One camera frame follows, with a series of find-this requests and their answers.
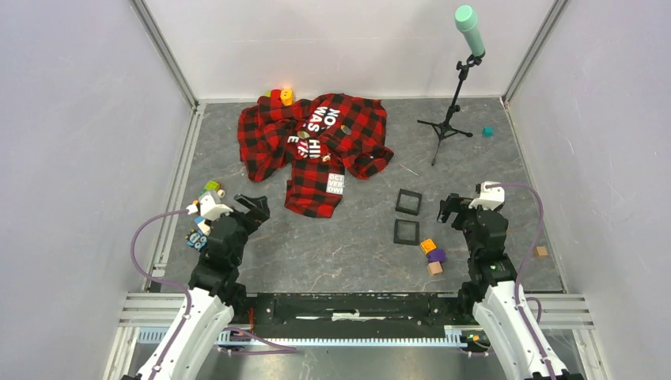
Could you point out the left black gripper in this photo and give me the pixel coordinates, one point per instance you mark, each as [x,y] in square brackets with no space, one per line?
[255,215]

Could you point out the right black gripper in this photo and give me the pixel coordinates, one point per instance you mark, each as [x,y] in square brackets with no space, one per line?
[454,203]

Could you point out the red black plaid shirt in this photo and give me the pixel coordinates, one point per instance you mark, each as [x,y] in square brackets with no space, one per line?
[267,136]

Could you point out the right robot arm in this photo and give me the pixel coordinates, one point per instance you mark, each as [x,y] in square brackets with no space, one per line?
[493,294]

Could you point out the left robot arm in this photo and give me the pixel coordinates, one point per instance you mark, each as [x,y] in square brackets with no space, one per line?
[213,293]

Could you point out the green toy brick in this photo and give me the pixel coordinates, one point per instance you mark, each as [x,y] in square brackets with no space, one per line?
[212,185]

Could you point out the yellow toy brick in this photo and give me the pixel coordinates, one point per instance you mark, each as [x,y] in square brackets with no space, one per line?
[427,246]

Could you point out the purple toy brick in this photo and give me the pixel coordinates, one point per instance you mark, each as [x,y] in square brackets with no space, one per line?
[436,255]

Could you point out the white blue toy brick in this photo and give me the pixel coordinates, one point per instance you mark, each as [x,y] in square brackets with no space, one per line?
[203,224]

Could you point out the owl toy block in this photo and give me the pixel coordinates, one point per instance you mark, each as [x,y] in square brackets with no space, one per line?
[197,240]

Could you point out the black tripod mic stand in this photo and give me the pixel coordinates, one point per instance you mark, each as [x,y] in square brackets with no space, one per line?
[444,129]

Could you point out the teal small cube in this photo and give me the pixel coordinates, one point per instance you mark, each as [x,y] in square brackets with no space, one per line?
[487,131]

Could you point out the red cylinder block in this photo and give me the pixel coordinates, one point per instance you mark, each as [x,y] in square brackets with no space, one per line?
[276,96]

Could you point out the small wooden cube right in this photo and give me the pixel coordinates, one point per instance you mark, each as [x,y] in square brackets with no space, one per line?
[541,251]

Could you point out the mint green microphone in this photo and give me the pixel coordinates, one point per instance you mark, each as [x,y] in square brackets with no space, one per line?
[466,21]

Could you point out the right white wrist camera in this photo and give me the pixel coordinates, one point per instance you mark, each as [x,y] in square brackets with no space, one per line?
[490,196]

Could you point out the black square frame far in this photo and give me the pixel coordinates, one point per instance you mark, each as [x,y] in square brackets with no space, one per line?
[408,202]

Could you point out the black square frame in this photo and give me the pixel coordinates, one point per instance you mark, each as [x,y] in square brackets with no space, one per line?
[406,232]
[408,202]

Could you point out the black square frame near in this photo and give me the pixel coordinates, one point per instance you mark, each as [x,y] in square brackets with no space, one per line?
[406,232]

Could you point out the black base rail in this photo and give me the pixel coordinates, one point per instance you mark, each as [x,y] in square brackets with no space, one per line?
[357,316]

